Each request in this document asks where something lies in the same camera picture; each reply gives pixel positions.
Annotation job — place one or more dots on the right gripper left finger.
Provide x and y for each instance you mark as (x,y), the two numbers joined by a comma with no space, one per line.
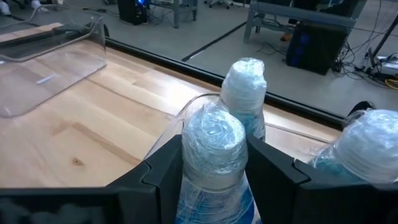
(140,199)

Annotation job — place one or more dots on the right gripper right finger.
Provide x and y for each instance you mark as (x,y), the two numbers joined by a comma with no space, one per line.
(280,199)

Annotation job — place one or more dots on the clear plastic bin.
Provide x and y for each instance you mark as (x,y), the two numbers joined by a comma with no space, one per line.
(56,71)
(183,113)

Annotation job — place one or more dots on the small black computer tower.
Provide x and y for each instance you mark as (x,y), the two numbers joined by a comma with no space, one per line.
(132,12)

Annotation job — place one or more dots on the blue dish soap bottle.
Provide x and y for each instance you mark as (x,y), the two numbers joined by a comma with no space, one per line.
(363,146)
(244,84)
(214,149)

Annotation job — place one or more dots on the person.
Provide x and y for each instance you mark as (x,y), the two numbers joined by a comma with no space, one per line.
(3,7)

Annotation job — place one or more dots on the black frame bracket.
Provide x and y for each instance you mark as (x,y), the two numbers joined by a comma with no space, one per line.
(105,31)
(360,109)

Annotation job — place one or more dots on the grey table leg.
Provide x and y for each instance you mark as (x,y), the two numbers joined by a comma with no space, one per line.
(176,12)

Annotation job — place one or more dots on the black computer tower blue lights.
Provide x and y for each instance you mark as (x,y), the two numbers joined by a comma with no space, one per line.
(317,46)

